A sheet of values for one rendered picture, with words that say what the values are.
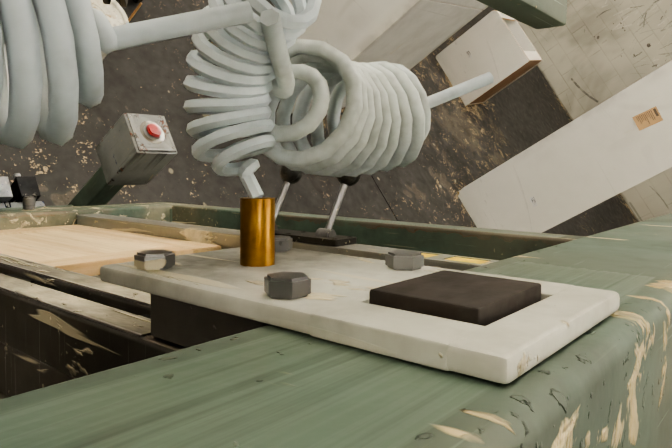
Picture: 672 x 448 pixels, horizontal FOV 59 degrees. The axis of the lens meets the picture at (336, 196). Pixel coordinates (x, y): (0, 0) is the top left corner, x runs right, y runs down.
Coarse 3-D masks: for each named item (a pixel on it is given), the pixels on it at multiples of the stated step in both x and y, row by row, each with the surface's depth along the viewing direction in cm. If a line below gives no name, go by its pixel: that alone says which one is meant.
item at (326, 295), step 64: (256, 0) 22; (320, 0) 24; (192, 64) 25; (256, 64) 25; (192, 128) 26; (256, 128) 26; (256, 192) 26; (0, 256) 51; (192, 256) 29; (256, 256) 26; (320, 256) 29; (0, 320) 38; (64, 320) 33; (128, 320) 30; (192, 320) 26; (256, 320) 20; (320, 320) 18; (384, 320) 17; (448, 320) 17; (512, 320) 17; (576, 320) 18; (0, 384) 39
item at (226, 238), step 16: (80, 224) 127; (96, 224) 123; (112, 224) 119; (128, 224) 115; (144, 224) 111; (160, 224) 109; (176, 224) 110; (192, 240) 102; (208, 240) 99; (224, 240) 97; (368, 256) 78; (384, 256) 76; (432, 256) 74; (448, 256) 74; (464, 256) 74
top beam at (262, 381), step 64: (576, 256) 35; (640, 256) 36; (640, 320) 21; (64, 384) 14; (128, 384) 14; (192, 384) 14; (256, 384) 14; (320, 384) 14; (384, 384) 14; (448, 384) 14; (512, 384) 14; (576, 384) 15; (640, 384) 20
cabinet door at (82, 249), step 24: (0, 240) 103; (24, 240) 103; (48, 240) 104; (72, 240) 104; (96, 240) 104; (120, 240) 105; (144, 240) 103; (168, 240) 103; (48, 264) 78; (72, 264) 78; (96, 264) 80
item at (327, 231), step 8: (344, 176) 88; (360, 176) 89; (344, 184) 88; (352, 184) 89; (344, 192) 88; (336, 200) 87; (336, 208) 87; (336, 216) 87; (328, 224) 86; (320, 232) 85; (328, 232) 85
